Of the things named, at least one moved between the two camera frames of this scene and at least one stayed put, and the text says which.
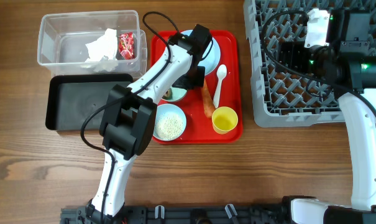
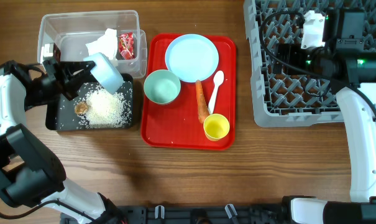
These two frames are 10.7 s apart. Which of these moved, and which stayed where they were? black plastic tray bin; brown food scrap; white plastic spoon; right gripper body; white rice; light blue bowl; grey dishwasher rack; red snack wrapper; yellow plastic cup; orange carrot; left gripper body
Moved: left gripper body; brown food scrap; light blue bowl; orange carrot; white plastic spoon; yellow plastic cup; white rice
Stayed: right gripper body; grey dishwasher rack; red snack wrapper; black plastic tray bin
